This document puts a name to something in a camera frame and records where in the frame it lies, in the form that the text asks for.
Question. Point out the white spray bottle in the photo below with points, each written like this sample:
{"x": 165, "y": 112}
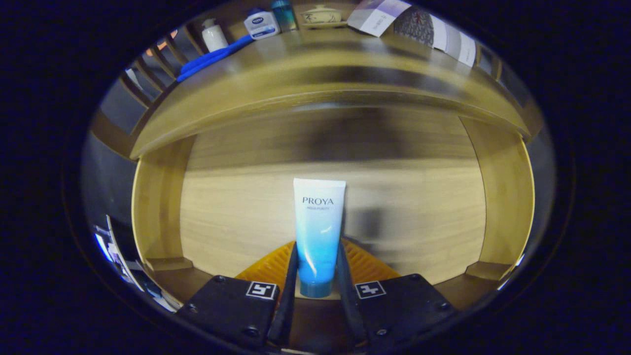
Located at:
{"x": 215, "y": 38}

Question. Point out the teal slim bottle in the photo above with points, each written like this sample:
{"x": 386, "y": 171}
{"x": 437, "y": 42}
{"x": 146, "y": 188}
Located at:
{"x": 285, "y": 17}

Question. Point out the blue white cosmetic tube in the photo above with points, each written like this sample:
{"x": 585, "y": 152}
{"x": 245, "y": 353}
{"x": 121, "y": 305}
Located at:
{"x": 318, "y": 231}

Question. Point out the wooden countertop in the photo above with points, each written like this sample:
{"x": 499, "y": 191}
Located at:
{"x": 296, "y": 59}

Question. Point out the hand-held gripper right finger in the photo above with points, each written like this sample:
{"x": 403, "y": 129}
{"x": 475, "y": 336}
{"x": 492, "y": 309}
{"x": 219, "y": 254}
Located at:
{"x": 352, "y": 310}

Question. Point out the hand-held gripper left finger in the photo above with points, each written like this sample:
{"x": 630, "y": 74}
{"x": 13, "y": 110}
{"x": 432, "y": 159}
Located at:
{"x": 288, "y": 305}

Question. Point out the beige lidded ceramic cup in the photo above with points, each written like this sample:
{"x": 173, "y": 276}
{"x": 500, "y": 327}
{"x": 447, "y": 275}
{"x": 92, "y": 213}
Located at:
{"x": 320, "y": 15}

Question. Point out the purple white leaning book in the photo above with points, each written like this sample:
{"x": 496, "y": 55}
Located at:
{"x": 377, "y": 17}

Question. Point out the blue folded cloth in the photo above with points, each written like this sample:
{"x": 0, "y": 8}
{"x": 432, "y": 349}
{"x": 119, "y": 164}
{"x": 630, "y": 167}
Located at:
{"x": 207, "y": 59}

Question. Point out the white lotion bottle blue cap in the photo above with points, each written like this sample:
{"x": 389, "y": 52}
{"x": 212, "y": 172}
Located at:
{"x": 261, "y": 24}

